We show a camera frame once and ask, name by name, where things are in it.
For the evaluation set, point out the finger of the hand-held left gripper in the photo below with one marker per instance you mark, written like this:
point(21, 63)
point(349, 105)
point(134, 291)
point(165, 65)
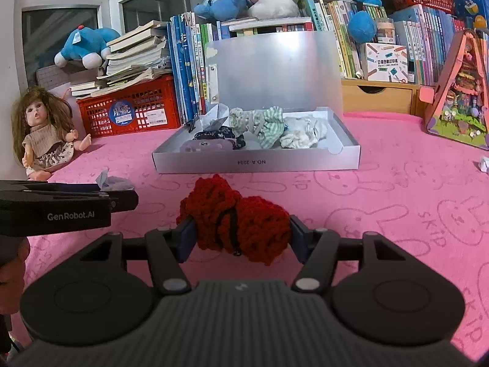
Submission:
point(122, 200)

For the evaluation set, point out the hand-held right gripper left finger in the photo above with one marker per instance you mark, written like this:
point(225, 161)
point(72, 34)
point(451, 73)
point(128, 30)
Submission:
point(186, 239)

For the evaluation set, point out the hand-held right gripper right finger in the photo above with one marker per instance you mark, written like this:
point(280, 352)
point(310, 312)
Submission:
point(300, 241)

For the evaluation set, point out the grey origami paper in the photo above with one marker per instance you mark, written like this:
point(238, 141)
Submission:
point(110, 181)

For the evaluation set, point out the red knitted yarn piece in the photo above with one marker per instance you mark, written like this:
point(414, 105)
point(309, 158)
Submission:
point(259, 229)

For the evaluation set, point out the purple heart plush toy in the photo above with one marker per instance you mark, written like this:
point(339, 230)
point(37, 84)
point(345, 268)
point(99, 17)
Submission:
point(206, 146)

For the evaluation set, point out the white fluffy plush toy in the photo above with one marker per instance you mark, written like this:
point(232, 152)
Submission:
point(301, 132)

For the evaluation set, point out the white cloth piece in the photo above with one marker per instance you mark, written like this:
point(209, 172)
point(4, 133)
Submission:
point(216, 116)

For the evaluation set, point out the silver cardboard box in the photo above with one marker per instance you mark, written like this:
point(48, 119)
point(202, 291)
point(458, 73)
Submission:
point(267, 68)

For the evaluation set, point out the person's left hand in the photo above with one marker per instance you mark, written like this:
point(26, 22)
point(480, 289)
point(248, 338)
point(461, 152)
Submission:
point(15, 275)

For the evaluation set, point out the long-haired baby doll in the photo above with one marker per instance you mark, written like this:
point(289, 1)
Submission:
point(42, 141)

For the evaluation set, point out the pink rabbit print blanket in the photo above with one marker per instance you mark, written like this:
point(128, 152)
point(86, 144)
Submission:
point(382, 198)

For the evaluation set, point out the red plastic crate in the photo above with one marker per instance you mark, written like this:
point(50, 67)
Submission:
point(152, 95)

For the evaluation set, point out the white grid board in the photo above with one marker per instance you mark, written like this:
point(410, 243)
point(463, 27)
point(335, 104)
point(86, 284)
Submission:
point(49, 78)

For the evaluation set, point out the stack of worn books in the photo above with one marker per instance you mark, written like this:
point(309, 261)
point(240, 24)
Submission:
point(133, 57)

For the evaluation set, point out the row of blue books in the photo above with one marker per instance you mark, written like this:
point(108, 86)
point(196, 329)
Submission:
point(183, 65)

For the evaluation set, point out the blue cat plush toy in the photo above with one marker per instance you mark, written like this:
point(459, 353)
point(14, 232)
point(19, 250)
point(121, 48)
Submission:
point(88, 44)

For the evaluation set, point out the wooden drawer unit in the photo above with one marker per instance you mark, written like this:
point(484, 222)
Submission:
point(378, 97)

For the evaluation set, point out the white framed window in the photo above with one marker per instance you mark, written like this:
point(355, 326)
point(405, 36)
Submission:
point(110, 4)

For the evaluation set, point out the white printed carton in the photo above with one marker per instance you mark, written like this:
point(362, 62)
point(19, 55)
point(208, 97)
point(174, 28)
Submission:
point(386, 63)

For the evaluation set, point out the small white paper piece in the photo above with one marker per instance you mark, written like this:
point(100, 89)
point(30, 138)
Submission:
point(484, 163)

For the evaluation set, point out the pink toy house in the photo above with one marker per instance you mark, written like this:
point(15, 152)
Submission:
point(462, 95)

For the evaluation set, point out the small blue plush toy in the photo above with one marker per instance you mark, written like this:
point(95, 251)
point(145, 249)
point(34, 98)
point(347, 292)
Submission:
point(221, 5)

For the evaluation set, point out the row of colourful books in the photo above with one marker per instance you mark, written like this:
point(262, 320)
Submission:
point(420, 38)

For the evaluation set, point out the blue printed carton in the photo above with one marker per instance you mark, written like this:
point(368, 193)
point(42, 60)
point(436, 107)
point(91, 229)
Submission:
point(470, 4)

